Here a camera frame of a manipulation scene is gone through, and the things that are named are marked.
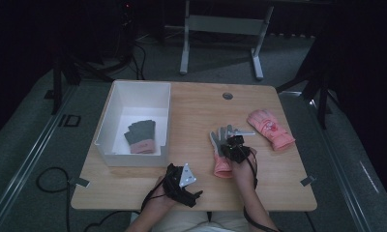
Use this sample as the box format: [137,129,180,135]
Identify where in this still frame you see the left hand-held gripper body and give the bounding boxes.
[163,162,198,209]

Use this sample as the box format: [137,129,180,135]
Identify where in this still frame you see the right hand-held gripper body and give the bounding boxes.
[223,129,257,164]

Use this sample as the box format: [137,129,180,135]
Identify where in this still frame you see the pink glove grey palm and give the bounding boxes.
[209,124,239,179]

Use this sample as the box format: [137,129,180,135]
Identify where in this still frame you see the grey fingerless glove pink cuff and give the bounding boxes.
[123,119,158,156]

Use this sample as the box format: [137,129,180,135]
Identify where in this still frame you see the white box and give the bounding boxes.
[94,80,172,168]

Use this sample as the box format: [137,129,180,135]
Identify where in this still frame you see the person's left hand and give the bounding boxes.
[147,175,180,211]

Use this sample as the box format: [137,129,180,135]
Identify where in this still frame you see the person's right hand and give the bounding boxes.
[230,146,259,191]

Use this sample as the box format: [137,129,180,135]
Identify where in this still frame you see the person's legs in light trousers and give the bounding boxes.
[148,211,252,232]

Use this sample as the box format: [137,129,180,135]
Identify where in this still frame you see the pink glove with print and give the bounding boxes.
[247,108,296,152]

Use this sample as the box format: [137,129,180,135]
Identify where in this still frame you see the grey tape piece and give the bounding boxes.
[69,176,91,189]
[299,175,317,188]

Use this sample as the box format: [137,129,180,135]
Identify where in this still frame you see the black tripod stand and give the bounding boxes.
[44,32,134,116]
[276,38,342,131]

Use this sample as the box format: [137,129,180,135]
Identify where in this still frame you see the grey metal stand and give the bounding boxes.
[179,0,275,81]

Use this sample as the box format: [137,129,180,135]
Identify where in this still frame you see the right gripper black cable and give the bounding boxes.
[242,148,282,232]

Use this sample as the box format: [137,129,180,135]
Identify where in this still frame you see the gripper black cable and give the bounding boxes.
[242,148,282,232]
[139,178,167,215]

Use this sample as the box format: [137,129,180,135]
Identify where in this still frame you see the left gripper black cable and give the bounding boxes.
[139,178,167,215]

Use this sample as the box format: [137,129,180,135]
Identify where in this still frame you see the metal floor rail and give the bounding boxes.
[279,91,373,232]
[0,85,79,228]

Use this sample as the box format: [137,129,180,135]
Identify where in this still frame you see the black floor cable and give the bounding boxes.
[36,166,73,232]

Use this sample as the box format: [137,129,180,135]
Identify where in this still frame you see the black background cable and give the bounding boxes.
[130,42,148,81]

